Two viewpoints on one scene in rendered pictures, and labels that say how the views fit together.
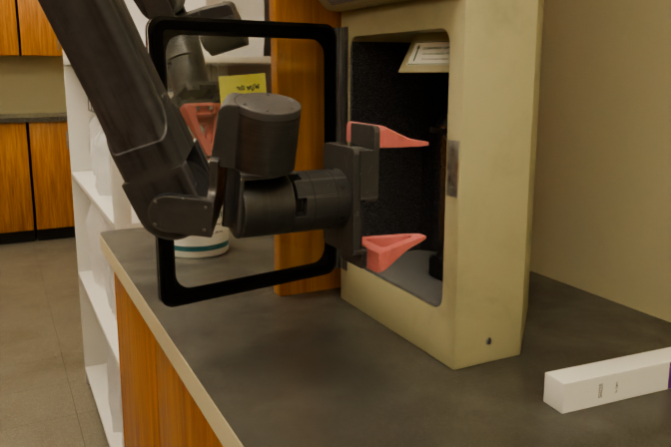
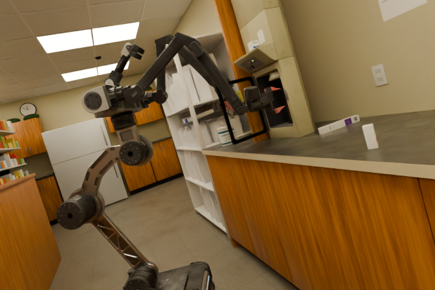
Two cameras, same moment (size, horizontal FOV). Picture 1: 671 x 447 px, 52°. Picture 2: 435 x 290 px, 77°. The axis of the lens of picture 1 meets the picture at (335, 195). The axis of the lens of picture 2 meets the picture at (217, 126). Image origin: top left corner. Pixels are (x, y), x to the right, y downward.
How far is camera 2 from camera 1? 0.84 m
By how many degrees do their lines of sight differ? 9
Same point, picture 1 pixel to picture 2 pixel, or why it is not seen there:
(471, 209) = (292, 101)
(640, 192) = (333, 92)
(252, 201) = (253, 104)
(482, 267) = (299, 114)
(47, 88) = (147, 134)
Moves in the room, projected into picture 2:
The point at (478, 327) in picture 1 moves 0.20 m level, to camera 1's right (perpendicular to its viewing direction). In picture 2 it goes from (302, 127) to (336, 117)
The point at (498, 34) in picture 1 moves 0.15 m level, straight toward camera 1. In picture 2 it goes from (287, 66) to (286, 64)
